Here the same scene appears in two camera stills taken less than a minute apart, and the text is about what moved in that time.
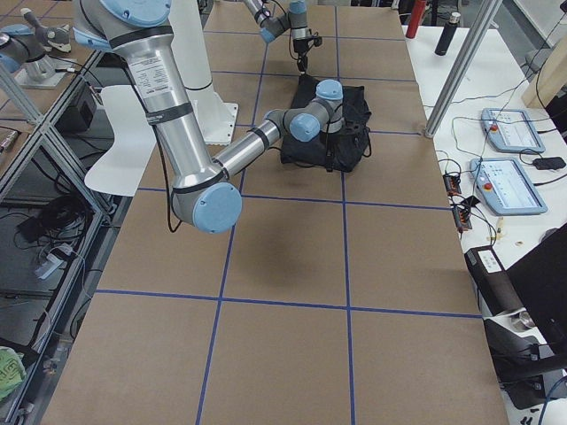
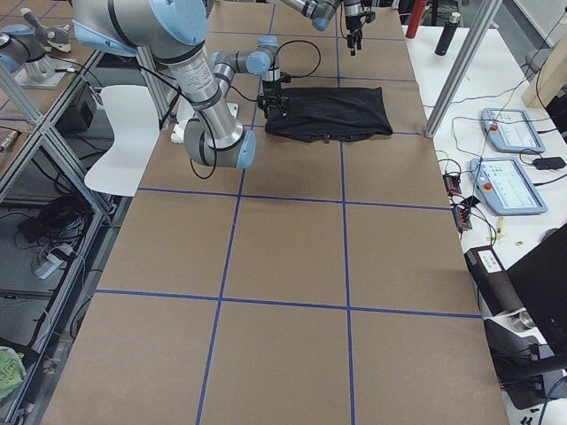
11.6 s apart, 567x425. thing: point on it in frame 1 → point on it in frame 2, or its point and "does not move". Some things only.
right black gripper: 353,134 → 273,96
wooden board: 550,79 does not move
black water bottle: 447,34 does not move
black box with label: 497,290 does not move
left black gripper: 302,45 → 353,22
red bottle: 419,8 does not move
